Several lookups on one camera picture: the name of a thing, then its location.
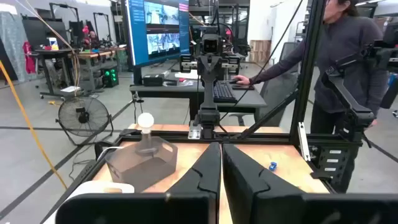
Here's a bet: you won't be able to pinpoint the black mini computer box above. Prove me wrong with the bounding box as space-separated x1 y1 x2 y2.
142 73 165 87

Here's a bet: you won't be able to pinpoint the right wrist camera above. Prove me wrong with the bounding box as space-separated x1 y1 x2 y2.
201 32 222 54

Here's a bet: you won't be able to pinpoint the smoky transparent storage bin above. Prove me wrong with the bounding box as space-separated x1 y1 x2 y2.
104 136 178 194

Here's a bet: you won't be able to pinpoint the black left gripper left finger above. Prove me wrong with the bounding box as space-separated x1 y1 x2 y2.
55 142 222 224

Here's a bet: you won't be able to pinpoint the silver arm base bracket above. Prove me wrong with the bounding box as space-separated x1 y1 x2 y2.
188 120 203 140

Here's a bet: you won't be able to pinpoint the white bracket strip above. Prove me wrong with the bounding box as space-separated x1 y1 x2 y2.
297 121 311 162

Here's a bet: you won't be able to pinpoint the white plastic storage bin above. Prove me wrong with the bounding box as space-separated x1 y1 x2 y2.
43 180 135 224

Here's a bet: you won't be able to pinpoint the dark grey desk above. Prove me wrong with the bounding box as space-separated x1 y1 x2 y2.
129 70 267 123

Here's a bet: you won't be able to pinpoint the black aluminium rig frame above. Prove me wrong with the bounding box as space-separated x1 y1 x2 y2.
39 0 364 224

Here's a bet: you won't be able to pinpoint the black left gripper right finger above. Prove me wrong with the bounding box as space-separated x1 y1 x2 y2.
223 142 398 224

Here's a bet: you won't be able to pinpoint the grey tarp cover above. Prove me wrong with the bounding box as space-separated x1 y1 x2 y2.
0 11 38 82

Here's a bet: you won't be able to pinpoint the black floor fan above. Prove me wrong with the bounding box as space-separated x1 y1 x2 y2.
55 95 114 147

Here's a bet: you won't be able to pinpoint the computer tower green lights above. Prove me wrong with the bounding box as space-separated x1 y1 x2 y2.
101 66 120 88

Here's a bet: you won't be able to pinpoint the person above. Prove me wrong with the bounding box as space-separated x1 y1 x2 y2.
233 0 390 138

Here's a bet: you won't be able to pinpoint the yellow hanging power cable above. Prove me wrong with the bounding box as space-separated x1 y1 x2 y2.
0 60 68 191

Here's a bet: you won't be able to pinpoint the black computer keyboard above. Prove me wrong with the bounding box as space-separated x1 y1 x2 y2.
213 80 239 104

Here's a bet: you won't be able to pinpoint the black panel white labels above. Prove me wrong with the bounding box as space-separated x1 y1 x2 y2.
310 144 355 180

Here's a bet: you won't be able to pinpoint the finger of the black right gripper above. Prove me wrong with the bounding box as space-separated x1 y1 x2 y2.
197 55 211 83
210 55 223 83

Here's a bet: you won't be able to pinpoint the white lamp cable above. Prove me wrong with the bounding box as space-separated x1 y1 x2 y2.
96 145 125 162

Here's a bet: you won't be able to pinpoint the pink cloth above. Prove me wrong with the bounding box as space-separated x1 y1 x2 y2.
22 41 37 75

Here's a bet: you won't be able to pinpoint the large computer monitor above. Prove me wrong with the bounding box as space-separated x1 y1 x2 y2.
123 0 191 85

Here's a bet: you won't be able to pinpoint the wooden crate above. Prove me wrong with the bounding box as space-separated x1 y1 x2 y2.
249 39 272 63

